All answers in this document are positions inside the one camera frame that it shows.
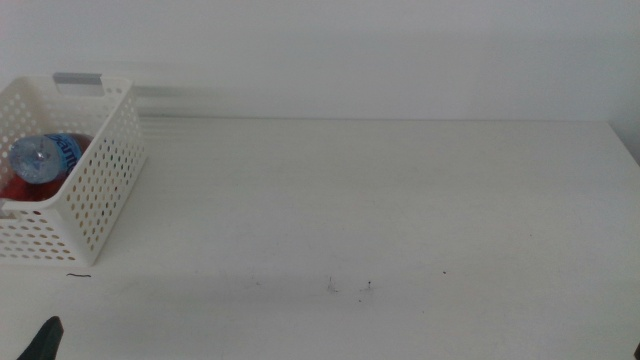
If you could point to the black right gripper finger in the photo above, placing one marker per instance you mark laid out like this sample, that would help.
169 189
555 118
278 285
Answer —
638 352

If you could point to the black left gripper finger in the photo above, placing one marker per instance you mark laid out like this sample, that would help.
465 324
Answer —
47 342

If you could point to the red drink can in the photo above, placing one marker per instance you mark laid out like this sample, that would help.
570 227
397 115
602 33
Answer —
20 192

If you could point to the clear water bottle blue cap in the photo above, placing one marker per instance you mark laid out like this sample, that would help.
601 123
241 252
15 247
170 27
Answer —
35 160

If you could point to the white perforated plastic basket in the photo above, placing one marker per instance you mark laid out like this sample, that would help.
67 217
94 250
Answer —
77 78

